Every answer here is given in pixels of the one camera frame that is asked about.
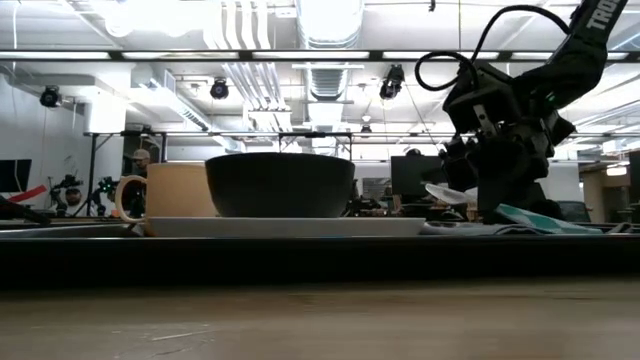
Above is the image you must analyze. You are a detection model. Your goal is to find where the beige ceramic mug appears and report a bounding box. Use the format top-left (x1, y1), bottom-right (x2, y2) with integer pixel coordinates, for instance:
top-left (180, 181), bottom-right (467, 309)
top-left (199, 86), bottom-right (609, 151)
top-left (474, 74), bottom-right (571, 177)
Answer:
top-left (114, 162), bottom-right (220, 225)

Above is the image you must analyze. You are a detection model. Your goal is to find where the red bar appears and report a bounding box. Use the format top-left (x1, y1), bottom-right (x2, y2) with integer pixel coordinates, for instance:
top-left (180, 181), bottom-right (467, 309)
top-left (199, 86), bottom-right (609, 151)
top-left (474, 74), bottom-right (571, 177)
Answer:
top-left (7, 183), bottom-right (50, 203)

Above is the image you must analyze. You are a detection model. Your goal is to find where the black slanted bar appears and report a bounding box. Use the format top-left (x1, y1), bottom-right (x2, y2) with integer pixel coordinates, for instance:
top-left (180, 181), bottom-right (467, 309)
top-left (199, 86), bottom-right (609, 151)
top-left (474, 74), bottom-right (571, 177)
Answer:
top-left (0, 194), bottom-right (51, 226)

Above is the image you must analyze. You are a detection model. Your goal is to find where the black camera cable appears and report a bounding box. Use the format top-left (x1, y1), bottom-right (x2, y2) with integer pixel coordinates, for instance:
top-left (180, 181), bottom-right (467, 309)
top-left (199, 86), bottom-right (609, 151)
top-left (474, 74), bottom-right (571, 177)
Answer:
top-left (413, 4), bottom-right (574, 94)

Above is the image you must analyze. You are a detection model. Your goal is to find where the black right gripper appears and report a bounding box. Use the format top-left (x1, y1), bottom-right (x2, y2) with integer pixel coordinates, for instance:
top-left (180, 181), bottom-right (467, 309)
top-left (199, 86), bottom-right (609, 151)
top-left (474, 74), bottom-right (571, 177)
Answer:
top-left (442, 109), bottom-right (576, 224)

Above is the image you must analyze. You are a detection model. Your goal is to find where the black mesh office chair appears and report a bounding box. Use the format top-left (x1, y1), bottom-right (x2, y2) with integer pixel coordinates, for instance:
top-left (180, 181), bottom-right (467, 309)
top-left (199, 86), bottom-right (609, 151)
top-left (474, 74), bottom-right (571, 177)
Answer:
top-left (559, 200), bottom-right (592, 223)

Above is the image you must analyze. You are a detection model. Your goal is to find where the silver ventilation duct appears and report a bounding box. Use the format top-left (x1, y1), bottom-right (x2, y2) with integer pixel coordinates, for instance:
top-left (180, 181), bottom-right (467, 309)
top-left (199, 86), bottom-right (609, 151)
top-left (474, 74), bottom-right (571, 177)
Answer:
top-left (294, 0), bottom-right (366, 151)

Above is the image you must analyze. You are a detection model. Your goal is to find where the black serving tray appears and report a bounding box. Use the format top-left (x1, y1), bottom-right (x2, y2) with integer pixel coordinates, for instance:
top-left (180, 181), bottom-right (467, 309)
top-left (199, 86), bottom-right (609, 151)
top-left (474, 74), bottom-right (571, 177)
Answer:
top-left (0, 222), bottom-right (640, 289)

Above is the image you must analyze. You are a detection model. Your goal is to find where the white plate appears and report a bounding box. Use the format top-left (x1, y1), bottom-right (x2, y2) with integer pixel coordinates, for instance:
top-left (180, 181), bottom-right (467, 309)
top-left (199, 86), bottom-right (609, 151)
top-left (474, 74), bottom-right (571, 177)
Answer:
top-left (144, 215), bottom-right (427, 238)

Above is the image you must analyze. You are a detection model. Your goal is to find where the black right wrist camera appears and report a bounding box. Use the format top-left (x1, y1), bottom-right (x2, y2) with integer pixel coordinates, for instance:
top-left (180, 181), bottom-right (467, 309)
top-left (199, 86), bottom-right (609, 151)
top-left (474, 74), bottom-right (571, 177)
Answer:
top-left (442, 62), bottom-right (522, 135)

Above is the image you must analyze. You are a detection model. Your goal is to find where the black bowl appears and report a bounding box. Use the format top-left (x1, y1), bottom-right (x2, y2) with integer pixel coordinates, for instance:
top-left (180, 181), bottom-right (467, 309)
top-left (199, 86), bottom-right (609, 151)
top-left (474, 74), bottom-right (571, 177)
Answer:
top-left (204, 152), bottom-right (356, 219)

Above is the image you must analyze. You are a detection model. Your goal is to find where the black monitor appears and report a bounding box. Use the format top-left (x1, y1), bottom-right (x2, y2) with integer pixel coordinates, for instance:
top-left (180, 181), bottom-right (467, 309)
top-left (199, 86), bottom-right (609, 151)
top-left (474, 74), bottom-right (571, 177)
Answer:
top-left (390, 155), bottom-right (446, 197)
top-left (0, 158), bottom-right (33, 194)

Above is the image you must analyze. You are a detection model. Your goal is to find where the black aluminium table frame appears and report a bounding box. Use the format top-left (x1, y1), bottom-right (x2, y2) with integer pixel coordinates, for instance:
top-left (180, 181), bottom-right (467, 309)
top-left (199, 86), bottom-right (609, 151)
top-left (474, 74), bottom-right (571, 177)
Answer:
top-left (0, 48), bottom-right (640, 63)

